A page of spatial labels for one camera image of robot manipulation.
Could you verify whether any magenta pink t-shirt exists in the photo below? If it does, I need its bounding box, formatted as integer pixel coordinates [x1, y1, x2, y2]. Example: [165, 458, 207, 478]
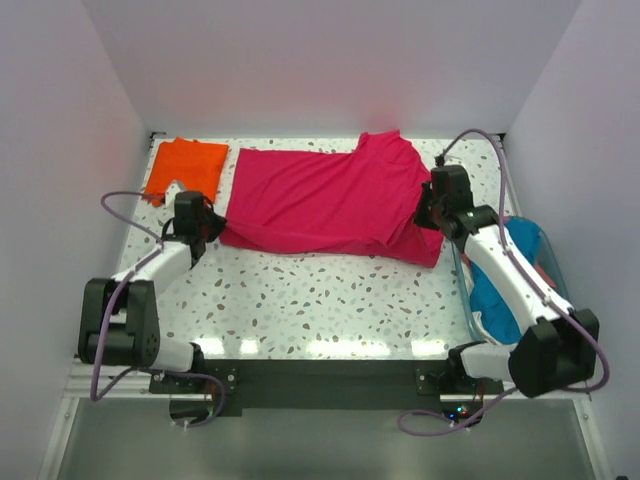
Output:
[220, 131, 443, 268]

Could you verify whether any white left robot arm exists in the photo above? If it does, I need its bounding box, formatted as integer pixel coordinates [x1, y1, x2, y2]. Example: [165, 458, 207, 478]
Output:
[77, 191, 226, 392]

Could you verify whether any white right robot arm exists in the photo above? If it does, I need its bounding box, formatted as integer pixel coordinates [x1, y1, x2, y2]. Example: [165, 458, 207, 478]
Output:
[414, 165, 599, 398]

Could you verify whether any folded orange t-shirt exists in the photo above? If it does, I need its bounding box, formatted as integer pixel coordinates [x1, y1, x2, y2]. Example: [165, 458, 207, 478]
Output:
[144, 138, 229, 207]

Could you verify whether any blue t-shirt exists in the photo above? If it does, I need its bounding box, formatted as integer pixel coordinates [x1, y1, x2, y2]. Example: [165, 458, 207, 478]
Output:
[467, 217, 541, 345]

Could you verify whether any teal plastic laundry basket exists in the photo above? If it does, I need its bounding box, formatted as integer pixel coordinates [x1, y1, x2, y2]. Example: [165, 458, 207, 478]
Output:
[462, 217, 573, 345]

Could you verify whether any white t-shirt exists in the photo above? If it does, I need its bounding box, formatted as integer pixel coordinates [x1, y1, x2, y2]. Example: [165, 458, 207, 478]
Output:
[472, 311, 500, 345]

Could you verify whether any salmon pink t-shirt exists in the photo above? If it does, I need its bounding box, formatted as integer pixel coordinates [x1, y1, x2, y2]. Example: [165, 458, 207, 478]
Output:
[534, 259, 559, 291]

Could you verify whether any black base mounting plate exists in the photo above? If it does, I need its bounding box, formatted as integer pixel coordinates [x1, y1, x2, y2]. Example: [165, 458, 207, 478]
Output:
[148, 357, 505, 419]

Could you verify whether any aluminium frame rail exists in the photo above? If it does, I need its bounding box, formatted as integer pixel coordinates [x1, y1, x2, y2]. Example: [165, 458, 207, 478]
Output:
[62, 357, 593, 401]

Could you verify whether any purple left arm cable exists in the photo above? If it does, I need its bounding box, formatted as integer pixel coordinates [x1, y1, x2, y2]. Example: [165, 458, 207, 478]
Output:
[89, 191, 226, 429]

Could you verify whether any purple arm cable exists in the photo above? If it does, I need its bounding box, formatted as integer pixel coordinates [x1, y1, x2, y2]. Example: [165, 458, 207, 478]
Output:
[397, 128, 611, 437]
[89, 191, 226, 429]

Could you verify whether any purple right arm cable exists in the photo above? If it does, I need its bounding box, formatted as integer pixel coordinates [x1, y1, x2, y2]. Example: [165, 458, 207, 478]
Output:
[397, 128, 611, 437]

